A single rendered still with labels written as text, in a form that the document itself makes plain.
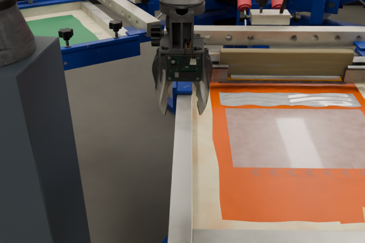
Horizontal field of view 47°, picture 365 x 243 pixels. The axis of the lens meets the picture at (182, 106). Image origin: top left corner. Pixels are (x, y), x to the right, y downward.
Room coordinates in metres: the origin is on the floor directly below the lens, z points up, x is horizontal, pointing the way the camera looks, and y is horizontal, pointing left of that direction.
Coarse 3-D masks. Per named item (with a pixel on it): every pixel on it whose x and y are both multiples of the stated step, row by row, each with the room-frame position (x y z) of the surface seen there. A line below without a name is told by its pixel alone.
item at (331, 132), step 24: (360, 96) 0.97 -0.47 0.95; (312, 120) 0.85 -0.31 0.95; (336, 120) 0.85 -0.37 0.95; (360, 120) 0.85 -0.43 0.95; (312, 144) 0.75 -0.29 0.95; (336, 144) 0.75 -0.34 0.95; (360, 144) 0.75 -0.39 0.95; (336, 168) 0.67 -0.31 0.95; (360, 168) 0.67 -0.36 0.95; (336, 192) 0.60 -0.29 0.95; (360, 192) 0.60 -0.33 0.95; (360, 216) 0.53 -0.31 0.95
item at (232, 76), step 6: (234, 78) 1.02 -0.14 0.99; (240, 78) 1.02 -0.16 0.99; (246, 78) 1.02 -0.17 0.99; (252, 78) 1.02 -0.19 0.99; (258, 78) 1.02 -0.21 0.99; (264, 78) 1.02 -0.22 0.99; (270, 78) 1.02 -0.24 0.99; (276, 78) 1.02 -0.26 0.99; (282, 78) 1.01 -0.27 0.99; (288, 78) 1.01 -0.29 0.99; (294, 78) 1.01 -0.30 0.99; (300, 78) 1.01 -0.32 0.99; (306, 78) 1.01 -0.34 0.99; (312, 78) 1.01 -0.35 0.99; (318, 78) 1.01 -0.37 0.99; (324, 78) 1.01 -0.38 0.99; (330, 78) 1.01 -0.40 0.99; (336, 78) 1.01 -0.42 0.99
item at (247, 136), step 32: (224, 128) 0.82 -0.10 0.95; (256, 128) 0.82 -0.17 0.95; (288, 128) 0.82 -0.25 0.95; (224, 160) 0.69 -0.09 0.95; (256, 160) 0.69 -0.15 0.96; (288, 160) 0.69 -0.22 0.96; (224, 192) 0.60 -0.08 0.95; (256, 192) 0.60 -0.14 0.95; (288, 192) 0.60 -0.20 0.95; (320, 192) 0.60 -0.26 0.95
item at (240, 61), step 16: (224, 48) 1.05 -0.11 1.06; (240, 48) 1.05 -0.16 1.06; (256, 48) 1.05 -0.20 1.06; (272, 48) 1.05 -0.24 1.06; (224, 64) 1.03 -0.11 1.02; (240, 64) 1.03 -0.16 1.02; (256, 64) 1.03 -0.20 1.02; (272, 64) 1.03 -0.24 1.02; (288, 64) 1.03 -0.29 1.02; (304, 64) 1.03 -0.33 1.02; (320, 64) 1.03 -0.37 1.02; (336, 64) 1.03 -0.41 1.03
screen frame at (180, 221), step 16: (176, 112) 0.83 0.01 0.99; (176, 128) 0.76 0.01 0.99; (176, 144) 0.70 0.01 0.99; (176, 160) 0.65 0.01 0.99; (176, 176) 0.60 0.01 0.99; (176, 192) 0.56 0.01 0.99; (176, 208) 0.52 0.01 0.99; (176, 224) 0.48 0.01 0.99; (176, 240) 0.45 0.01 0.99; (192, 240) 0.45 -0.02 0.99; (208, 240) 0.45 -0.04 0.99; (224, 240) 0.45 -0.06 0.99; (240, 240) 0.45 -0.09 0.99; (256, 240) 0.45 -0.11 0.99; (272, 240) 0.45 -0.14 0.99; (288, 240) 0.45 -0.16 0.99; (304, 240) 0.45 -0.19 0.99; (320, 240) 0.45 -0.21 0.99; (336, 240) 0.45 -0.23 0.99; (352, 240) 0.45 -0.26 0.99
